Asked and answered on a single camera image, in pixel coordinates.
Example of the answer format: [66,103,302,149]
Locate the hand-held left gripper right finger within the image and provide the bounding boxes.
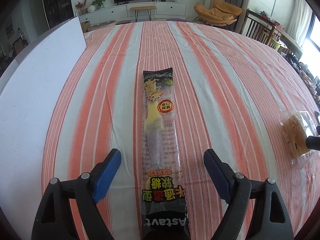
[203,149,294,240]

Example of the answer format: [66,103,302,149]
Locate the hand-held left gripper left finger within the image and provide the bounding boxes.
[30,148,122,240]

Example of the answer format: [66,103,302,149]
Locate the bagged toast bread slice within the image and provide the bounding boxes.
[281,109,320,172]

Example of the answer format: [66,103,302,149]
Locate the long gummy candy packet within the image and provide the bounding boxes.
[140,67,188,240]

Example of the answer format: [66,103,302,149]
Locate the white cardboard box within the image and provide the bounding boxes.
[0,16,87,233]

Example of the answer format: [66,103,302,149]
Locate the orange striped tablecloth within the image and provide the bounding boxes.
[41,21,320,240]

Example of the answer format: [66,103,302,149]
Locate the lime green container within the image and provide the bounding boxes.
[271,40,287,52]

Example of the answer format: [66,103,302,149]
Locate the white sheer curtain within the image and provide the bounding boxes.
[286,0,313,45]

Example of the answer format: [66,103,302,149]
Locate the dark wooden chair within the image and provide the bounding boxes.
[241,9,278,46]

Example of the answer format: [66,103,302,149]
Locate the orange lounge chair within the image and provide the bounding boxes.
[194,0,243,27]

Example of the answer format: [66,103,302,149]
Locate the white television cabinet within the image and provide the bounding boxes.
[79,1,188,25]

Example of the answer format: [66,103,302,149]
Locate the vase of red flowers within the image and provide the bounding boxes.
[75,0,88,15]

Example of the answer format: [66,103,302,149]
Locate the wooden bench with hairpin legs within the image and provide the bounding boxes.
[129,5,157,22]

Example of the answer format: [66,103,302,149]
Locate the dark glass display cabinet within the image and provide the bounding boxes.
[41,0,75,29]

